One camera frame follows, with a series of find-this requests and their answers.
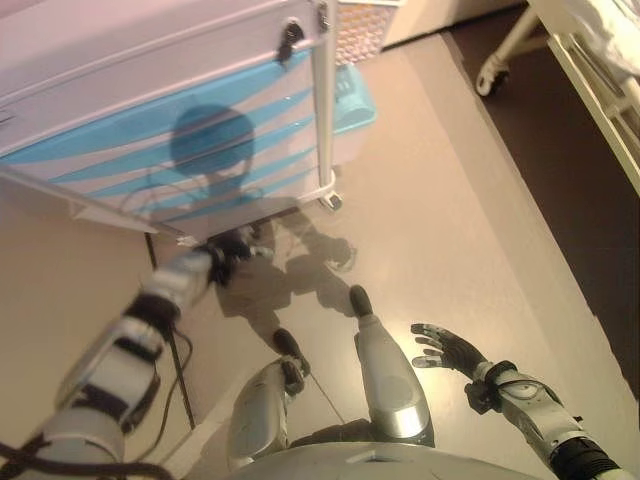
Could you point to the clear white side bin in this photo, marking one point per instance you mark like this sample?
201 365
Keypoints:
100 212

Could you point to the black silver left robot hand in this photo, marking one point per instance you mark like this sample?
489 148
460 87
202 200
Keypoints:
230 260

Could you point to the white cart caster wheel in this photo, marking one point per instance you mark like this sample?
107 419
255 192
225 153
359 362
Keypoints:
332 201

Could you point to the white medical cart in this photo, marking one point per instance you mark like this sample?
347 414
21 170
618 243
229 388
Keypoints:
150 40

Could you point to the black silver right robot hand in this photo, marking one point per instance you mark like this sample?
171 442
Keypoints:
460 352

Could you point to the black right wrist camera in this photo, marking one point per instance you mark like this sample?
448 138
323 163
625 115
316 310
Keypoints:
482 397

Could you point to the grey robot torso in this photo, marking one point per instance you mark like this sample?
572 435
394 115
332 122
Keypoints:
380 462

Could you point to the small metal cart latch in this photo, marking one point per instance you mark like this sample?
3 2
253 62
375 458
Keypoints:
323 17

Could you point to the white bed caster wheel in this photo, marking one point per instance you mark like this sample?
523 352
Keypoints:
492 82

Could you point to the black cart lock key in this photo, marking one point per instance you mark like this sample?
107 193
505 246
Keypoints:
291 37

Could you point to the waste bin blue lid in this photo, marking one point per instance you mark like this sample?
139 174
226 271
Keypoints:
357 105

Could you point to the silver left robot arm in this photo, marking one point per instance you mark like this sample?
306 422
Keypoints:
115 370

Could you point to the white hospital bed frame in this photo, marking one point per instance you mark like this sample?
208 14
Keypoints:
590 100

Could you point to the white perforated side basket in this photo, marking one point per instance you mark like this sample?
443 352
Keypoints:
360 35

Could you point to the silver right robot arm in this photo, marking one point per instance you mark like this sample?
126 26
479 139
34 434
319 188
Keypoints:
540 410

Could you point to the silver right robot leg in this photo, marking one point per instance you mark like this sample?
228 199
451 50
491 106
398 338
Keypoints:
390 375

